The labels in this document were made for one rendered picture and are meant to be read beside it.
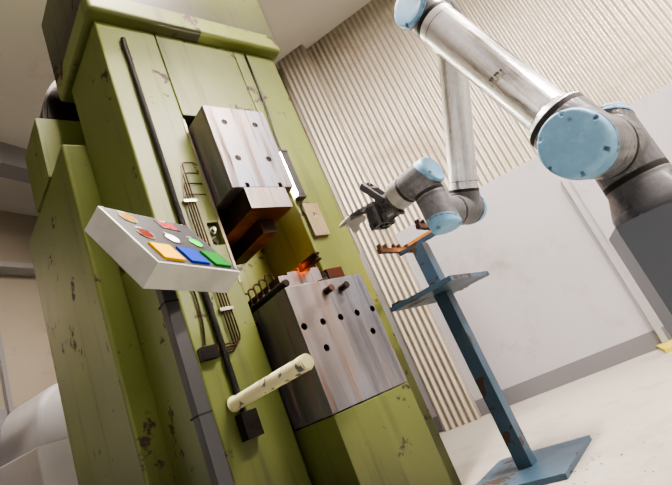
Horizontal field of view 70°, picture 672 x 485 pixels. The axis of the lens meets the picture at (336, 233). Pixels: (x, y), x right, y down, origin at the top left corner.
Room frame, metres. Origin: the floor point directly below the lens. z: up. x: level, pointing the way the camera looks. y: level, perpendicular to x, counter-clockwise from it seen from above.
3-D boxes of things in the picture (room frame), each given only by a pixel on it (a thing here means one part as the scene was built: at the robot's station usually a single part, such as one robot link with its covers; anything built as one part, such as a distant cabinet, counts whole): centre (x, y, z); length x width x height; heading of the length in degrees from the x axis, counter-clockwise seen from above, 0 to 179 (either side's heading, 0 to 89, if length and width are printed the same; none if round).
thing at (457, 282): (2.08, -0.31, 0.75); 0.40 x 0.30 x 0.02; 146
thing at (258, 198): (1.90, 0.34, 1.32); 0.42 x 0.20 x 0.10; 46
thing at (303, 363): (1.45, 0.36, 0.62); 0.44 x 0.05 x 0.05; 46
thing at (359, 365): (1.95, 0.31, 0.69); 0.56 x 0.38 x 0.45; 46
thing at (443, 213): (1.34, -0.30, 0.86); 0.12 x 0.09 x 0.12; 135
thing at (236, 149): (1.93, 0.31, 1.56); 0.42 x 0.39 x 0.40; 46
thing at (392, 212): (1.45, -0.17, 0.97); 0.12 x 0.08 x 0.09; 46
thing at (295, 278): (1.90, 0.34, 0.96); 0.42 x 0.20 x 0.09; 46
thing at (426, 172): (1.33, -0.29, 0.98); 0.12 x 0.09 x 0.10; 46
